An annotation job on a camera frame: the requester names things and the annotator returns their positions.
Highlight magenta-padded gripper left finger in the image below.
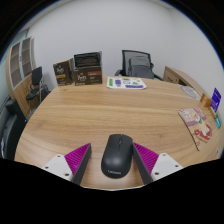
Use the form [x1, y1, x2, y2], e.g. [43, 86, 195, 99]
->
[40, 143, 92, 186]

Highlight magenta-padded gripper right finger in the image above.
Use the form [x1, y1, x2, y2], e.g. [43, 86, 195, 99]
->
[132, 142, 185, 185]

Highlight black computer mouse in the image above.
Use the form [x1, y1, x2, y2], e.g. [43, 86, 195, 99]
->
[100, 133, 134, 179]

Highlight cartoon-printed mouse pad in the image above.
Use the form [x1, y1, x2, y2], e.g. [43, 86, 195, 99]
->
[177, 106, 213, 152]

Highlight round grey printed pad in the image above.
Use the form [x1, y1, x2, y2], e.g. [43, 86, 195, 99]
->
[179, 85, 198, 100]

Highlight white sticker sheet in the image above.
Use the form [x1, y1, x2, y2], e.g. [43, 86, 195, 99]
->
[106, 76, 148, 90]

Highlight orange cardboard box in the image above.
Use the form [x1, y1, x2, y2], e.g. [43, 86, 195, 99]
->
[199, 93, 213, 108]

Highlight black visitor chair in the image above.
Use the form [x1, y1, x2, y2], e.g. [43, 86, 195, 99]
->
[25, 66, 46, 109]

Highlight large open brown carton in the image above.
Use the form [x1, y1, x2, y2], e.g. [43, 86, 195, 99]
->
[72, 51, 103, 87]

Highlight small brown carton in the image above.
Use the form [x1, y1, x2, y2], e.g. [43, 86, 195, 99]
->
[52, 58, 75, 87]

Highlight purple card package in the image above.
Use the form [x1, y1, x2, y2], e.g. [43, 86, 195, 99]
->
[210, 87, 222, 113]

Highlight grey backpack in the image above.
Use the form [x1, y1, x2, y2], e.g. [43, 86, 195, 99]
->
[127, 55, 155, 80]

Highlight black mesh office chair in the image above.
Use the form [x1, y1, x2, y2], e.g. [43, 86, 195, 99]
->
[114, 49, 164, 81]

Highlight wooden shelf unit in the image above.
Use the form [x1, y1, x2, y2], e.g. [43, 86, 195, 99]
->
[4, 36, 37, 118]

